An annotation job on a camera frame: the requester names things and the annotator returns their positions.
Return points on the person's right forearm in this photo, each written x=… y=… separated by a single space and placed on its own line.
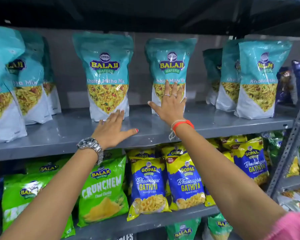
x=220 y=177

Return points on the green snack packet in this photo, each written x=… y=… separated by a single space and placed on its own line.
x=182 y=231
x=102 y=192
x=47 y=167
x=218 y=226
x=17 y=194

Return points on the person's right middle finger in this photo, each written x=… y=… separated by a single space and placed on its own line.
x=174 y=91

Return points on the person's left middle finger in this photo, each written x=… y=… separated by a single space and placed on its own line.
x=115 y=116

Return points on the person's right hand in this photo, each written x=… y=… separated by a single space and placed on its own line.
x=170 y=109

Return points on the person's left hand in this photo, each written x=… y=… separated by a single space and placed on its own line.
x=109 y=133

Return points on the person's right little finger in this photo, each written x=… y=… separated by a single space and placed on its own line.
x=184 y=101

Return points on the orange wristband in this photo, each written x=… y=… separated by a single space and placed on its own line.
x=182 y=123

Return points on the dark overhead shelf board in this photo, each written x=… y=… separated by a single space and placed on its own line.
x=140 y=12

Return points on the person's right thumb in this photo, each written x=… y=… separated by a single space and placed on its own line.
x=154 y=106

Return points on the teal snack packet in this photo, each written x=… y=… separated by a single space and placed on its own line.
x=170 y=62
x=106 y=72

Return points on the person's left thumb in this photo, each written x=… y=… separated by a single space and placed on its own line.
x=128 y=133

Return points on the white silver snack packet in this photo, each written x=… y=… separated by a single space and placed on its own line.
x=295 y=201

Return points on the person's left forearm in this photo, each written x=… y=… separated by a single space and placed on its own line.
x=52 y=197

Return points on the row of teal snack pouches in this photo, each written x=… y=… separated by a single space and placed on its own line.
x=5 y=72

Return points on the row of blue yellow packets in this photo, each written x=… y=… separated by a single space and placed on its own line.
x=187 y=182

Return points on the grey metal shelf board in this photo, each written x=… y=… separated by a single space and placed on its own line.
x=65 y=132
x=140 y=222

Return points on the slotted grey metal upright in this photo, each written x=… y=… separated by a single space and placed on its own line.
x=287 y=152

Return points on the dark purple snack packet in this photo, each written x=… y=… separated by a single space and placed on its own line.
x=284 y=87

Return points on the pink sleeve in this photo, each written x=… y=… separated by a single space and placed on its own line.
x=292 y=227

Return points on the silver wristwatch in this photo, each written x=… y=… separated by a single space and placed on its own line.
x=91 y=144

